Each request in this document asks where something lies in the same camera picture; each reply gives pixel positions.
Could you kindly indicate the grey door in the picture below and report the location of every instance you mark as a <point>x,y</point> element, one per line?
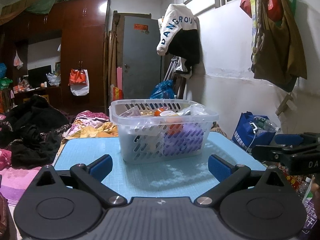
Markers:
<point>140,55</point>

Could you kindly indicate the pink hanging plastic bag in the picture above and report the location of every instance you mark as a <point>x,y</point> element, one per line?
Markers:
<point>18,61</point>

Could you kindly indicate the white plastic basket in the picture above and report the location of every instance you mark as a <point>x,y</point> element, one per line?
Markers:
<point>140,127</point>

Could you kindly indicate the blue plastic bag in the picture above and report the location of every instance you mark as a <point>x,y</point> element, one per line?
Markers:
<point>162,90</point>

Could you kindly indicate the black clothing pile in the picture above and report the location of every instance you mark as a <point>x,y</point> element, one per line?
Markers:
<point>32,130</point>

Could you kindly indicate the pink floral blanket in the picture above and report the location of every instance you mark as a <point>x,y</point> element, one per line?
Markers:
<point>15,180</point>

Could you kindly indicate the white charger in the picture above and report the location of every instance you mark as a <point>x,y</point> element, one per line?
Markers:
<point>253,127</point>

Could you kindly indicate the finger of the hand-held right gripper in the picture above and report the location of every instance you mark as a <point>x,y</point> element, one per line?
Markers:
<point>268,153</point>
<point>288,139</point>

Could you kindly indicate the yellow patterned blanket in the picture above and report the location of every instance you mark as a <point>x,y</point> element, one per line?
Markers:
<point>92,130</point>

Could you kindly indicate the green cloth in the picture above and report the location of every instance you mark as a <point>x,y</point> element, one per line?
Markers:
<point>50,2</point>

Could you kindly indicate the blue tote bag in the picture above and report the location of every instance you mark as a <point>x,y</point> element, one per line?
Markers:
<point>242,132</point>

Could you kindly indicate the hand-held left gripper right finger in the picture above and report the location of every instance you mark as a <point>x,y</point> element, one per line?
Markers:
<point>219,167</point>

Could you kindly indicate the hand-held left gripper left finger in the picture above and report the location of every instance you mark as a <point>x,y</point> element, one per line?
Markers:
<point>101,166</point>

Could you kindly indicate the clear water bottle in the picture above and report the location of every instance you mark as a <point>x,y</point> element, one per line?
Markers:
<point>267,125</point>

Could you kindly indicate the orange white hanging bag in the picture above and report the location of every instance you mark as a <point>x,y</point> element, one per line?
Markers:
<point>80,90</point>

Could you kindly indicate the black monitor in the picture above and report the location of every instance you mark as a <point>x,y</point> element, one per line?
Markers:
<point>38,76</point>

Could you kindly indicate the purple printed packet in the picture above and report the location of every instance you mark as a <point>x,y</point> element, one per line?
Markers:
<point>311,217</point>

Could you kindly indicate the white plastic bag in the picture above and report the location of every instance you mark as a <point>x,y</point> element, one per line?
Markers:
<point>53,79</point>

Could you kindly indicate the brown hanging tote bag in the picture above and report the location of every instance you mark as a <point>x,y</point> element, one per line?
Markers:
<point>280,50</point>

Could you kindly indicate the dark wooden wardrobe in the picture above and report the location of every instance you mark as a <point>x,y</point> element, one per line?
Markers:
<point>82,30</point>

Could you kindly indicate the purple tissue pack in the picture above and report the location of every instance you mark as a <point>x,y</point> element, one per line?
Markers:
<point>185,140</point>

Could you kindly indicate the wooden sticks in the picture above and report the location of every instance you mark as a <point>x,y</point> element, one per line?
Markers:
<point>112,55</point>

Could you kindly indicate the orange medicine bottle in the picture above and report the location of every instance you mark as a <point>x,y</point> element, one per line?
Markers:
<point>158,113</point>

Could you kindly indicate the white and black sweater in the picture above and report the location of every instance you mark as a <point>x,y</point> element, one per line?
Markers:
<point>185,45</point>

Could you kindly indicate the red hanging bag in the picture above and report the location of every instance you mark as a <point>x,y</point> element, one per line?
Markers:
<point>272,0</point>

